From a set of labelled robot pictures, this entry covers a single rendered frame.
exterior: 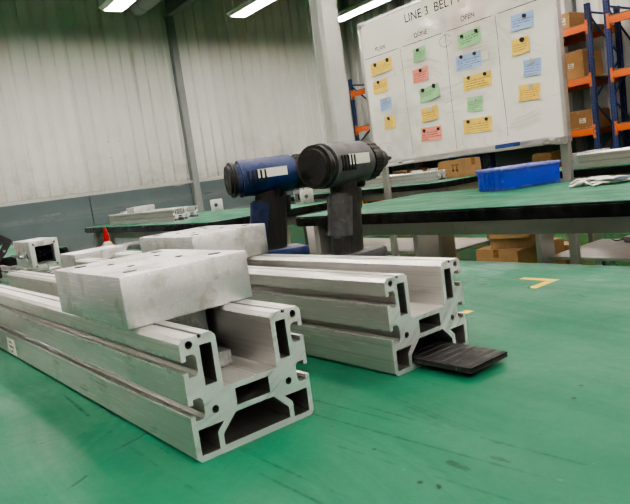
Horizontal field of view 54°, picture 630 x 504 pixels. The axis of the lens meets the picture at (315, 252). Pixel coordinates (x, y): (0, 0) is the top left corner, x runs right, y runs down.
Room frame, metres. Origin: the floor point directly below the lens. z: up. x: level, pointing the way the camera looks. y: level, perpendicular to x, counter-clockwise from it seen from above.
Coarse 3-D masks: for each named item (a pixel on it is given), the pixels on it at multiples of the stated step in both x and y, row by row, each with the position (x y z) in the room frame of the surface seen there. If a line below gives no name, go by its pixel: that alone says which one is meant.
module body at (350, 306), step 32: (256, 256) 0.80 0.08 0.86; (288, 256) 0.76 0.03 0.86; (320, 256) 0.72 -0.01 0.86; (352, 256) 0.68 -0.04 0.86; (384, 256) 0.64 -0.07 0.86; (256, 288) 0.69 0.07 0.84; (288, 288) 0.64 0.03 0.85; (320, 288) 0.58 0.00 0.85; (352, 288) 0.54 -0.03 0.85; (384, 288) 0.51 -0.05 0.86; (416, 288) 0.58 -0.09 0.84; (448, 288) 0.57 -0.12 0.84; (320, 320) 0.59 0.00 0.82; (352, 320) 0.55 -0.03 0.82; (384, 320) 0.52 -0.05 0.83; (416, 320) 0.53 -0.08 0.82; (448, 320) 0.56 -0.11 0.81; (320, 352) 0.59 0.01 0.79; (352, 352) 0.55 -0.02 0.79; (384, 352) 0.52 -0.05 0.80
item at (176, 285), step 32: (128, 256) 0.61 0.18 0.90; (160, 256) 0.56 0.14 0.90; (192, 256) 0.52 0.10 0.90; (224, 256) 0.50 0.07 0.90; (64, 288) 0.55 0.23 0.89; (96, 288) 0.49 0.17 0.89; (128, 288) 0.45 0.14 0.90; (160, 288) 0.47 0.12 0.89; (192, 288) 0.48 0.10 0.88; (224, 288) 0.50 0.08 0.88; (96, 320) 0.50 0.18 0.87; (128, 320) 0.45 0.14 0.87; (160, 320) 0.46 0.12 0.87; (192, 320) 0.50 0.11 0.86
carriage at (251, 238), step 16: (240, 224) 0.87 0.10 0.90; (256, 224) 0.82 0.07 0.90; (144, 240) 0.87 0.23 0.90; (160, 240) 0.83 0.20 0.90; (176, 240) 0.79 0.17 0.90; (192, 240) 0.76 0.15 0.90; (208, 240) 0.77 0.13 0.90; (224, 240) 0.79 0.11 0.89; (240, 240) 0.80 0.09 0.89; (256, 240) 0.82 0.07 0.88
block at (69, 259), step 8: (96, 248) 1.23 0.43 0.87; (104, 248) 1.20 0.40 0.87; (112, 248) 1.19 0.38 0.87; (120, 248) 1.20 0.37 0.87; (64, 256) 1.19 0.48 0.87; (72, 256) 1.15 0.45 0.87; (80, 256) 1.15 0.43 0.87; (88, 256) 1.16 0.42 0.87; (96, 256) 1.17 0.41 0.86; (104, 256) 1.18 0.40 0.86; (112, 256) 1.18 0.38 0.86; (64, 264) 1.20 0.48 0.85; (72, 264) 1.16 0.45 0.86
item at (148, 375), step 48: (0, 288) 0.84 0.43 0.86; (48, 288) 0.88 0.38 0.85; (0, 336) 0.83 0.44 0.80; (48, 336) 0.64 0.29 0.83; (96, 336) 0.55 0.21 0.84; (144, 336) 0.44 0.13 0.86; (192, 336) 0.40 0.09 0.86; (240, 336) 0.47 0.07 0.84; (288, 336) 0.45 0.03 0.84; (96, 384) 0.54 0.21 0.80; (144, 384) 0.45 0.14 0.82; (192, 384) 0.40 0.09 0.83; (240, 384) 0.42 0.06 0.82; (288, 384) 0.44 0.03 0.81; (192, 432) 0.40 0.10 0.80; (240, 432) 0.43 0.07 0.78
